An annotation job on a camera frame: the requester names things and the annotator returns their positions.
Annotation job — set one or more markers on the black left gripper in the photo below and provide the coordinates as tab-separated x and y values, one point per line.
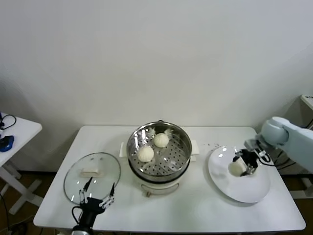
93	205

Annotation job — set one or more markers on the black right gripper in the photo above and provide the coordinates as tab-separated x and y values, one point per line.
250	157

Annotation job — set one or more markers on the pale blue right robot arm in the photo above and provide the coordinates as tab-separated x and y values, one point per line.
293	139

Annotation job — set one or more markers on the stainless steel steamer basket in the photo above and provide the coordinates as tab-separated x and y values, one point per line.
182	147

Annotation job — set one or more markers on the round glass pot lid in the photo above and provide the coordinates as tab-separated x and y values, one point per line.
107	166

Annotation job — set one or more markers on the white round plate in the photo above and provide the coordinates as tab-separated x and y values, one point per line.
244	191

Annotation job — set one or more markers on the white electric cooking pot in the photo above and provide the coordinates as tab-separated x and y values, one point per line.
159	187

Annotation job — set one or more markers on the white side table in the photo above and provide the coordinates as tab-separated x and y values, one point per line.
24	127

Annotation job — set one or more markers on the blue computer mouse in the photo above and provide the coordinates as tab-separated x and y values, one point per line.
6	143

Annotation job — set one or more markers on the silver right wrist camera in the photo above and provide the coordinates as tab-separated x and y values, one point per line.
250	143

